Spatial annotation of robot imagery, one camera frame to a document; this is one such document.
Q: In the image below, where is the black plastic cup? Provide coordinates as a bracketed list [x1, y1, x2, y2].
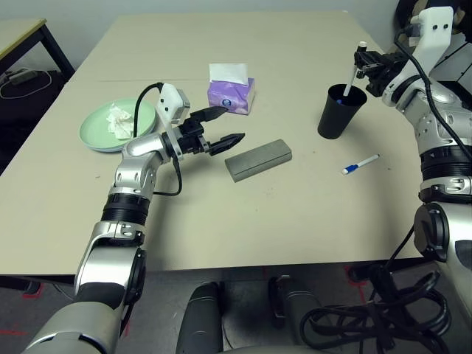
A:
[317, 83, 368, 140]

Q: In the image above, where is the purple tissue box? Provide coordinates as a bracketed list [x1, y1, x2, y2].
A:
[206, 63, 256, 117]

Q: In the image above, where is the white tissue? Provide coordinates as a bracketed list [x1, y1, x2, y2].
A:
[106, 103, 134, 140]

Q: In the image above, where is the grey robot left leg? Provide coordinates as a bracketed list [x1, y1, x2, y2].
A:
[176, 282, 226, 354]

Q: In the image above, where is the wooden stool with black jacket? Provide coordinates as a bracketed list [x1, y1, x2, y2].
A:
[396, 0, 472, 45]

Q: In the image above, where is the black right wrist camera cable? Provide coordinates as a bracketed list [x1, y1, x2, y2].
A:
[383, 25, 472, 274]

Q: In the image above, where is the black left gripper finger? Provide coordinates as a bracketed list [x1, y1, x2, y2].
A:
[207, 132, 246, 158]
[190, 105, 229, 123]

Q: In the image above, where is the black left wrist camera cable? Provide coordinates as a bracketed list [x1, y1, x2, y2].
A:
[133, 81, 184, 196]

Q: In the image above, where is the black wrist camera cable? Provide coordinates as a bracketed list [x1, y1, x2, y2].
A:
[133, 81, 184, 196]
[383, 25, 472, 274]

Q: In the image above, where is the black coiled cable bundle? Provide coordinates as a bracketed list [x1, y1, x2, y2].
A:
[299, 263, 453, 354]

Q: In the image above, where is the beige side table black frame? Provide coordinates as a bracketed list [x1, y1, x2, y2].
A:
[0, 18, 77, 80]

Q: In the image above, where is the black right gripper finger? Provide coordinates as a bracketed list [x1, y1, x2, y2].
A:
[353, 51, 384, 65]
[355, 63, 384, 80]

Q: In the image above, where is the white marker with black cap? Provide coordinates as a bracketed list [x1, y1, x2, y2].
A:
[342, 41, 368, 97]

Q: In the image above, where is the black table leg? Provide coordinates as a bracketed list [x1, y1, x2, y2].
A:
[0, 274, 41, 296]

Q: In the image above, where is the grey robot leg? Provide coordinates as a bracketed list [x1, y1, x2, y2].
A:
[268, 274, 325, 354]
[176, 282, 226, 354]

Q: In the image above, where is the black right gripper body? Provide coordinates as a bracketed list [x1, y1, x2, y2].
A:
[365, 50, 409, 98]

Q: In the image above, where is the green plastic plate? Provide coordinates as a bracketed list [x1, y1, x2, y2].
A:
[80, 97, 158, 153]

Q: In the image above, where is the grey power adapter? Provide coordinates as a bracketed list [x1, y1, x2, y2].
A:
[7, 69, 38, 84]

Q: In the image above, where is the white floor cable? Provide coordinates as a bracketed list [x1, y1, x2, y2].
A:
[0, 69, 52, 99]

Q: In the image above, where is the grey glasses case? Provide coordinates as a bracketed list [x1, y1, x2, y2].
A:
[224, 139, 294, 184]

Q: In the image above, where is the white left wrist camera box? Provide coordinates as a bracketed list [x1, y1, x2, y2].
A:
[154, 83, 192, 131]

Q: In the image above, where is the grey robot right leg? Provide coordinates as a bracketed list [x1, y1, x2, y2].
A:
[268, 274, 325, 354]

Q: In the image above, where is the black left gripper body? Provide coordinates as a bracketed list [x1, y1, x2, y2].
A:
[176, 117, 211, 156]

